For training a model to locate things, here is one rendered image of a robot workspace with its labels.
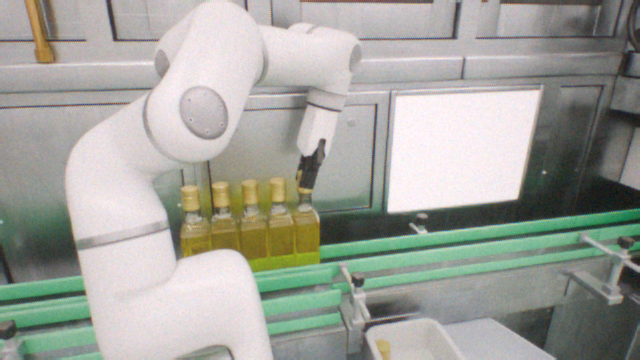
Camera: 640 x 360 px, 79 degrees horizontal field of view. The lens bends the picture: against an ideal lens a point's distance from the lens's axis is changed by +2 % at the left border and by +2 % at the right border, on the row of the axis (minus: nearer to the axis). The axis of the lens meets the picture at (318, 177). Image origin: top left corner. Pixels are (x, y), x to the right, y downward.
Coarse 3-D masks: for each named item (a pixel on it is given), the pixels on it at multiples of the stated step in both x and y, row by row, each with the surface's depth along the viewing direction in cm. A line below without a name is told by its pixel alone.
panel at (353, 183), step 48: (288, 96) 86; (384, 96) 92; (240, 144) 89; (288, 144) 91; (336, 144) 94; (384, 144) 96; (528, 144) 106; (240, 192) 93; (288, 192) 96; (336, 192) 99; (384, 192) 101
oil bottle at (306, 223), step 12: (300, 216) 82; (312, 216) 82; (300, 228) 82; (312, 228) 83; (300, 240) 83; (312, 240) 84; (300, 252) 84; (312, 252) 85; (300, 264) 85; (312, 264) 86
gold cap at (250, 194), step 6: (246, 180) 80; (252, 180) 80; (246, 186) 78; (252, 186) 78; (246, 192) 78; (252, 192) 78; (258, 192) 80; (246, 198) 79; (252, 198) 79; (258, 198) 80; (246, 204) 79; (252, 204) 79
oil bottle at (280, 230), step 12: (276, 216) 81; (288, 216) 81; (276, 228) 81; (288, 228) 82; (276, 240) 82; (288, 240) 83; (276, 252) 83; (288, 252) 84; (276, 264) 84; (288, 264) 85
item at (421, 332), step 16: (416, 320) 87; (432, 320) 87; (368, 336) 82; (384, 336) 85; (400, 336) 86; (416, 336) 87; (432, 336) 87; (448, 336) 83; (400, 352) 87; (416, 352) 88; (432, 352) 87; (448, 352) 81
